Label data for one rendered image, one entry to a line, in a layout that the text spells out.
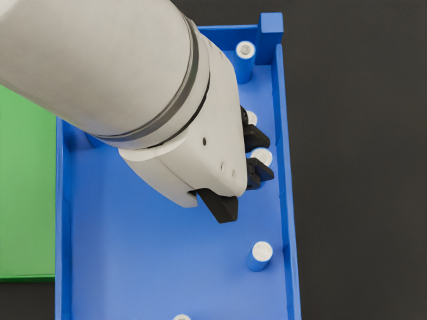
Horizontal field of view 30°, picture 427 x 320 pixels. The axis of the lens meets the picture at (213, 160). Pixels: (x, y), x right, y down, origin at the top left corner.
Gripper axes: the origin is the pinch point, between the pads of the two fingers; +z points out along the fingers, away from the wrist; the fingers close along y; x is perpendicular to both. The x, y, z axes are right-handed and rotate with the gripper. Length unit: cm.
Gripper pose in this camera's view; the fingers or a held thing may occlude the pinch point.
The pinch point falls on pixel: (243, 156)
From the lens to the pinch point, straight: 59.0
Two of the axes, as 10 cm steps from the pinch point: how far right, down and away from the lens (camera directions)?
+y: 0.9, 9.4, -3.3
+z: 3.9, 2.7, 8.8
